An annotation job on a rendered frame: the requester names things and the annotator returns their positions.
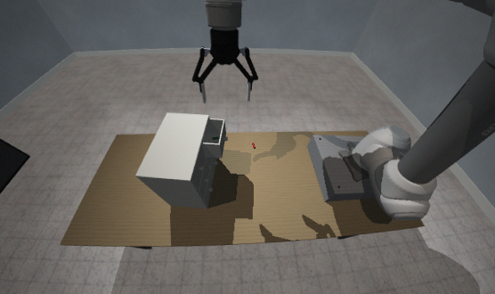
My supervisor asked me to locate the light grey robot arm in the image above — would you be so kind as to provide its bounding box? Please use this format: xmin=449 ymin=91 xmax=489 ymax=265
xmin=205 ymin=0 xmax=495 ymax=221

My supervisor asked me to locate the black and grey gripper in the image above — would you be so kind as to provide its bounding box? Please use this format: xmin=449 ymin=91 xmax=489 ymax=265
xmin=192 ymin=29 xmax=258 ymax=103

